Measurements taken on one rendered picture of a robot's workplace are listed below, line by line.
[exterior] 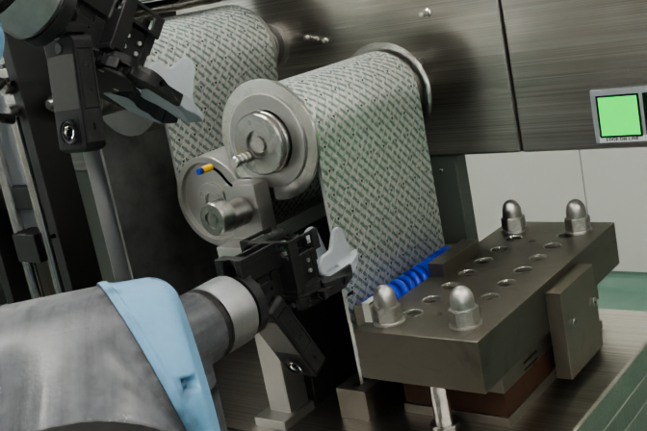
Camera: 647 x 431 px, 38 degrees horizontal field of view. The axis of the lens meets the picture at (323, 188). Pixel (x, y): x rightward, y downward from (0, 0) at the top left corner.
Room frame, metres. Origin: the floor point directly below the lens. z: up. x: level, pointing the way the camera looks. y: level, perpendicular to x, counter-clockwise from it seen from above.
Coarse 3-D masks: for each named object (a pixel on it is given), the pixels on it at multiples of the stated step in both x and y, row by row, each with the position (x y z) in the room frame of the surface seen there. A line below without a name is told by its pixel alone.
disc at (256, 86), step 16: (256, 80) 1.11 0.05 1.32; (272, 80) 1.10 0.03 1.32; (240, 96) 1.13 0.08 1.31; (288, 96) 1.08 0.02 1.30; (224, 112) 1.15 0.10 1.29; (304, 112) 1.07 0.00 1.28; (224, 128) 1.15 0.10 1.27; (304, 128) 1.07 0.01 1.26; (224, 144) 1.15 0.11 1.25; (240, 176) 1.15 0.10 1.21; (304, 176) 1.08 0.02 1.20; (272, 192) 1.12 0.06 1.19; (288, 192) 1.10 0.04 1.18
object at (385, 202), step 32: (384, 160) 1.18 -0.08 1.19; (416, 160) 1.23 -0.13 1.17; (352, 192) 1.12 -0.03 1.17; (384, 192) 1.17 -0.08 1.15; (416, 192) 1.22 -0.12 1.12; (352, 224) 1.11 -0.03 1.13; (384, 224) 1.16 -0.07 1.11; (416, 224) 1.21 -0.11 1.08; (384, 256) 1.15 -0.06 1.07; (416, 256) 1.20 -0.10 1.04; (352, 288) 1.09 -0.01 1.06; (352, 320) 1.08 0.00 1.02
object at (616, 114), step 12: (624, 96) 1.16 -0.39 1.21; (600, 108) 1.18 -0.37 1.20; (612, 108) 1.17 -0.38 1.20; (624, 108) 1.16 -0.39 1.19; (636, 108) 1.15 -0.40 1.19; (600, 120) 1.19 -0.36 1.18; (612, 120) 1.18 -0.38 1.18; (624, 120) 1.17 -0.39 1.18; (636, 120) 1.16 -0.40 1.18; (612, 132) 1.18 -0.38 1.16; (624, 132) 1.17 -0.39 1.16; (636, 132) 1.16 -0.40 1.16
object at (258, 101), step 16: (256, 96) 1.11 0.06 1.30; (272, 96) 1.09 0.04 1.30; (240, 112) 1.13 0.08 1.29; (272, 112) 1.09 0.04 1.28; (288, 112) 1.08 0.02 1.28; (288, 128) 1.08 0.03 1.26; (304, 144) 1.07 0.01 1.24; (304, 160) 1.08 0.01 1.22; (256, 176) 1.12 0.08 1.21; (272, 176) 1.11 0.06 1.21; (288, 176) 1.09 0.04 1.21
